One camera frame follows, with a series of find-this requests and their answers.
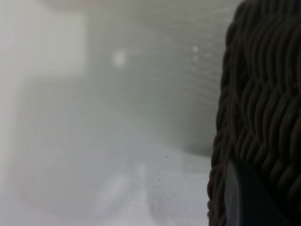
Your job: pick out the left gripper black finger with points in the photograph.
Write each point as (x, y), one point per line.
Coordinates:
(249, 202)

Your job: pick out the black woven wicker basket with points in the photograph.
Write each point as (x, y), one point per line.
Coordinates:
(263, 94)

